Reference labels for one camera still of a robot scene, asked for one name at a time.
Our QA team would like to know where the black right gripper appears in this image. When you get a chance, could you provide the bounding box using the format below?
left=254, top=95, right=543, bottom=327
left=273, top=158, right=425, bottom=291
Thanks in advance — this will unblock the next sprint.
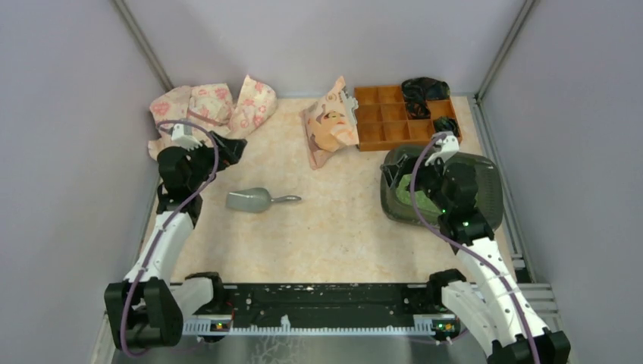
left=380, top=151, right=452, bottom=214

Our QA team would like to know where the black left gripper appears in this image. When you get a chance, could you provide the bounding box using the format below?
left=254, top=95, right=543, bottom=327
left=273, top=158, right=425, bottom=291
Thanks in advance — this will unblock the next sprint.
left=181, top=130, right=247, bottom=190

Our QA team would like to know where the grey metal scoop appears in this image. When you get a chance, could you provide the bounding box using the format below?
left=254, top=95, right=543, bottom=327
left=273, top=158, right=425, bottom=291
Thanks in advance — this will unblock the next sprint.
left=226, top=187, right=302, bottom=213

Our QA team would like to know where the orange cat litter bag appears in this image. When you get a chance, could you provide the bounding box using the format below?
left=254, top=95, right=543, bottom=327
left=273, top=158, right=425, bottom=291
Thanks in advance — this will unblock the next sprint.
left=299, top=77, right=359, bottom=170

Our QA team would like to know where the piano-key bag clip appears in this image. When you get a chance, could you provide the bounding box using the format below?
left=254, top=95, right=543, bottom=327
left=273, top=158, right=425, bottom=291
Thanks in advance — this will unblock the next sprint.
left=338, top=90, right=359, bottom=126

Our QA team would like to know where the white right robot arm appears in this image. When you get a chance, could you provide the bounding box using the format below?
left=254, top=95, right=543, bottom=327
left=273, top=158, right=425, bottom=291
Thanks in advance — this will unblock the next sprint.
left=380, top=156, right=571, bottom=363

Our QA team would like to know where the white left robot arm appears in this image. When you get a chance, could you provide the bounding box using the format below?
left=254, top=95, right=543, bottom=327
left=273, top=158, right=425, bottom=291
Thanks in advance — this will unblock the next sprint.
left=104, top=131, right=247, bottom=356

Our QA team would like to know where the dark green litter box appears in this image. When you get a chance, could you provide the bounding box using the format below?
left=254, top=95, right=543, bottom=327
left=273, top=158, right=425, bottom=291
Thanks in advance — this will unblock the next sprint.
left=380, top=144, right=503, bottom=230

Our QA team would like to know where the pink patterned cloth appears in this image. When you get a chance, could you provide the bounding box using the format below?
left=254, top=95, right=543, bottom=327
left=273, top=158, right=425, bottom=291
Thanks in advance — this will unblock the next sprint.
left=149, top=75, right=278, bottom=140

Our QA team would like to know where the orange compartment tray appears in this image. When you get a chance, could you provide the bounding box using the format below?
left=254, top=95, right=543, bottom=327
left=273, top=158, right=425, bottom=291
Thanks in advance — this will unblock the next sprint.
left=354, top=85, right=460, bottom=152

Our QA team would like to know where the small dark cloth ball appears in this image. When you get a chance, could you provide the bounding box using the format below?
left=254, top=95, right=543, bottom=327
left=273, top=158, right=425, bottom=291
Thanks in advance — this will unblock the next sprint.
left=433, top=116, right=461, bottom=138

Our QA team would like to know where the dark cloth on tray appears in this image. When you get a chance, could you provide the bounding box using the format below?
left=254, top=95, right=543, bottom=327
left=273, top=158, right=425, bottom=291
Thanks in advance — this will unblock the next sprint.
left=400, top=77, right=450, bottom=119

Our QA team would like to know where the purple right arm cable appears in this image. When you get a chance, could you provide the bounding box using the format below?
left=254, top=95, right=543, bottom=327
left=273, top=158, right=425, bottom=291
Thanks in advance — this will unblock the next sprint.
left=409, top=131, right=542, bottom=364

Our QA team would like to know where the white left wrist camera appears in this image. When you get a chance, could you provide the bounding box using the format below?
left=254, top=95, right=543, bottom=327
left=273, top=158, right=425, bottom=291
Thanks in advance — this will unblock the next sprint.
left=171, top=124, right=203, bottom=151

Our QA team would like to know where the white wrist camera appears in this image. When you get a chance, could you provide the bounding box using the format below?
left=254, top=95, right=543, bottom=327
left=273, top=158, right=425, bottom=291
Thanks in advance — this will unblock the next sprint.
left=171, top=124, right=203, bottom=151
left=425, top=131, right=460, bottom=167

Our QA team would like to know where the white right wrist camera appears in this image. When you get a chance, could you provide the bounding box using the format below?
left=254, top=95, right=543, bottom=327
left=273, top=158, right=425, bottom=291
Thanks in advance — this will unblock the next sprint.
left=425, top=131, right=460, bottom=167

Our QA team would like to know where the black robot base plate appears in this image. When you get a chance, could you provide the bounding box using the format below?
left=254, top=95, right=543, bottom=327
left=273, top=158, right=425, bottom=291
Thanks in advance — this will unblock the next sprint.
left=183, top=283, right=463, bottom=343

